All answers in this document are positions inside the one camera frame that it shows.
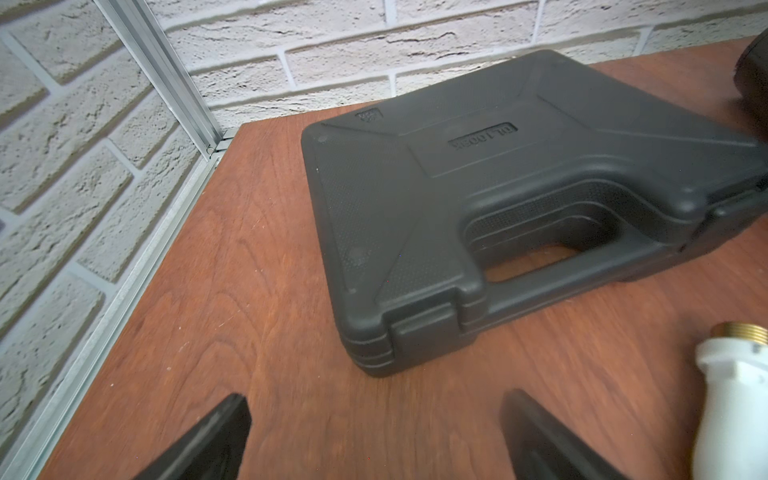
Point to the black plastic tool case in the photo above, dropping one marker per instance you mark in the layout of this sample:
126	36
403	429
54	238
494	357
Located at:
481	199

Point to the white pipe fitting brass thread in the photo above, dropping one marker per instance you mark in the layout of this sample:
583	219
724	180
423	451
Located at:
731	441

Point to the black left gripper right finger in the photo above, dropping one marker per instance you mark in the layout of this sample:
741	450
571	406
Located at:
542	447

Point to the black drawer cabinet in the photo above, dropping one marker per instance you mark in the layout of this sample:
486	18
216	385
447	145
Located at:
750	76

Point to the aluminium corner post left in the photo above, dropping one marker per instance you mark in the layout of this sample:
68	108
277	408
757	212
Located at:
142	35

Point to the aluminium left floor rail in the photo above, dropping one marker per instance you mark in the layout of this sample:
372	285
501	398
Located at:
39	438

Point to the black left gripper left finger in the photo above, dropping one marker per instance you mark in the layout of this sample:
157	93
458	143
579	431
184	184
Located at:
212	449

